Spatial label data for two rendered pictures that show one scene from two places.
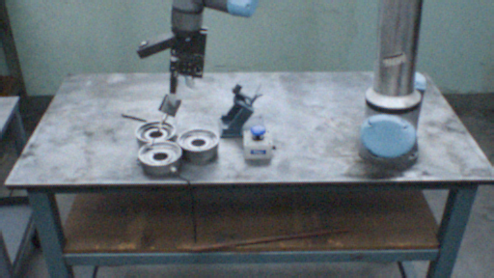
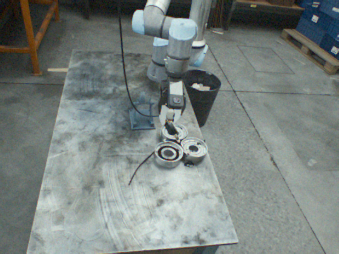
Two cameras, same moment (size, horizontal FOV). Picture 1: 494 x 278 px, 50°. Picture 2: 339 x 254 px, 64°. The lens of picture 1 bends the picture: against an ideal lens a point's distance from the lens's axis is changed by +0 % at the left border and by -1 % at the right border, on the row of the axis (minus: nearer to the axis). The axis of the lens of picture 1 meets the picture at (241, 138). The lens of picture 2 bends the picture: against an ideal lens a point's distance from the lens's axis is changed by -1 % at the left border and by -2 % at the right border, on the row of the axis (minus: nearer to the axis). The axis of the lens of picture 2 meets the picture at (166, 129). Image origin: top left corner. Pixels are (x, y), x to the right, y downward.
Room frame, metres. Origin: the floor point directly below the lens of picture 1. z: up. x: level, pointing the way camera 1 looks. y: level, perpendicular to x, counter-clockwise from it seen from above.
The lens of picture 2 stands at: (1.39, 0.92, 1.56)
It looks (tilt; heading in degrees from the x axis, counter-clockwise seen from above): 41 degrees down; 256
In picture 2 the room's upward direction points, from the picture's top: 11 degrees clockwise
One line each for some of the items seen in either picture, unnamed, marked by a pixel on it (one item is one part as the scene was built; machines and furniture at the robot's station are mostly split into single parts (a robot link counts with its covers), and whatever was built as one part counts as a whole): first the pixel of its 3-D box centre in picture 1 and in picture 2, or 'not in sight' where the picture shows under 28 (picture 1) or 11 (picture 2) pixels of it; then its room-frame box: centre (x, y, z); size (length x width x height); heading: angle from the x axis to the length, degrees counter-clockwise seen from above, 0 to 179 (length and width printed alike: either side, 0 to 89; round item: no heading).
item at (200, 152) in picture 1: (198, 145); (174, 133); (1.15, 0.11, 0.82); 0.10 x 0.10 x 0.04
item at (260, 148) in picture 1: (260, 144); (169, 109); (1.15, -0.05, 0.82); 0.08 x 0.07 x 0.05; 91
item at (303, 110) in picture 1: (250, 121); (129, 117); (1.32, -0.03, 0.79); 1.20 x 0.60 x 0.02; 91
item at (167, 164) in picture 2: (156, 137); (168, 154); (1.19, 0.22, 0.82); 0.10 x 0.10 x 0.04
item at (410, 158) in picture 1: (391, 137); (161, 67); (1.15, -0.38, 0.85); 0.15 x 0.15 x 0.10
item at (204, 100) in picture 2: not in sight; (195, 100); (0.69, -0.99, 0.21); 0.34 x 0.34 x 0.43
